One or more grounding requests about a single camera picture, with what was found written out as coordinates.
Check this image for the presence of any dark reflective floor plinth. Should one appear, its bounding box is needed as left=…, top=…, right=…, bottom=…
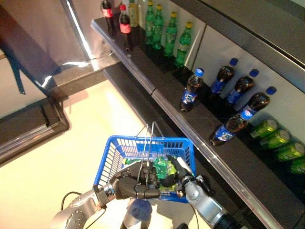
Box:
left=0, top=57, right=120, bottom=167

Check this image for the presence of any cola bottle red cap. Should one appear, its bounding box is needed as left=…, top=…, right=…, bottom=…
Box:
left=119, top=4, right=134, bottom=51
left=102, top=0, right=117, bottom=36

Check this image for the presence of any metal wire basket handle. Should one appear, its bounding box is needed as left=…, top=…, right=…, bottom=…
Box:
left=134, top=121, right=165, bottom=189

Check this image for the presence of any black shelf upright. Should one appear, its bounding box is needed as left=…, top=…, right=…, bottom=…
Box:
left=184, top=23, right=208, bottom=70

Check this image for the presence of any yellow tea bottle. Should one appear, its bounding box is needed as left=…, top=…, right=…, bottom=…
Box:
left=128, top=0, right=139, bottom=27

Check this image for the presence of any blue plastic shopping basket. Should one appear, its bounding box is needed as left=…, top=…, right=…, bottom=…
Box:
left=93, top=135, right=198, bottom=204

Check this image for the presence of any black base shelf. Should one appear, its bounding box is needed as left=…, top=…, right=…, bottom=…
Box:
left=103, top=63, right=263, bottom=229

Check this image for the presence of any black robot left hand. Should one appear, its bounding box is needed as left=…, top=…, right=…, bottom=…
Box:
left=111, top=162, right=162, bottom=200

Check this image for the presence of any grey metal side post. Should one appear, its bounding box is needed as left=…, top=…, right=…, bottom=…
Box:
left=61, top=0, right=95, bottom=64

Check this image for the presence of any dark metal shelf board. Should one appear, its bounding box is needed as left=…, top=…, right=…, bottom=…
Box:
left=214, top=0, right=305, bottom=94
left=170, top=0, right=241, bottom=36
left=151, top=66, right=305, bottom=229
left=90, top=9, right=191, bottom=96

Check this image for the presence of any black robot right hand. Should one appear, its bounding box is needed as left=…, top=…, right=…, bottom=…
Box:
left=158, top=155, right=193, bottom=191

